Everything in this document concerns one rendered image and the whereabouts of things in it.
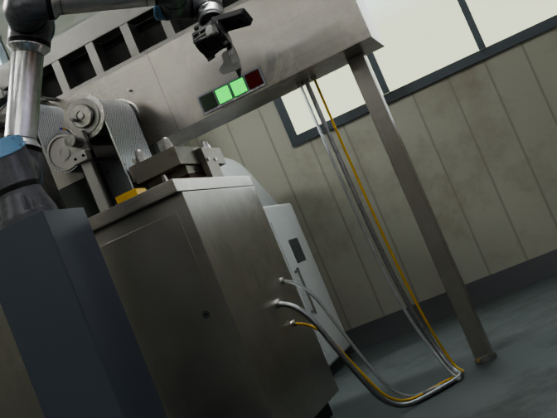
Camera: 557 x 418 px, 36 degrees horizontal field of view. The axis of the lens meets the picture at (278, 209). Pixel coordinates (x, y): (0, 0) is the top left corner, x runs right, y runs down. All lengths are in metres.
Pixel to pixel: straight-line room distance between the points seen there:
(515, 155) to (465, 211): 0.38
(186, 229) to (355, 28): 0.93
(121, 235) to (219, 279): 0.32
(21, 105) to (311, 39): 1.02
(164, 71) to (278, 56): 0.42
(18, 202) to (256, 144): 2.74
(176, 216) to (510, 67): 2.58
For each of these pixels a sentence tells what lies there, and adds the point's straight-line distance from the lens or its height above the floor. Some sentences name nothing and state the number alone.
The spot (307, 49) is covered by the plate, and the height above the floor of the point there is 1.20.
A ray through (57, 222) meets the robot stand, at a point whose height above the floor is 0.87.
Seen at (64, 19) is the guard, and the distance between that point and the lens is 3.31.
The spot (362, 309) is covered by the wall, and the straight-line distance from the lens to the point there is 4.71.
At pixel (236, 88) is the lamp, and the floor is 1.18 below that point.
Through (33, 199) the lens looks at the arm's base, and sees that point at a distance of 2.21.
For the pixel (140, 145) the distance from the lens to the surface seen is 2.96.
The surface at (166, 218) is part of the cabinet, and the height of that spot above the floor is 0.81.
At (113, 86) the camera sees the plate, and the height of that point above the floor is 1.39.
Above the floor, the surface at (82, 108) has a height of 1.27.
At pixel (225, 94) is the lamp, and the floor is 1.18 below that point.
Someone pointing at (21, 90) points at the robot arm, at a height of 1.26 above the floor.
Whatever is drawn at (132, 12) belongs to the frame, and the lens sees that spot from 3.18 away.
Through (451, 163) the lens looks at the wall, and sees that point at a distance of 4.59.
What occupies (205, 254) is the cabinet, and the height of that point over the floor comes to 0.67.
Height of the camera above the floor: 0.55
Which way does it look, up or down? 4 degrees up
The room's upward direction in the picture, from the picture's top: 23 degrees counter-clockwise
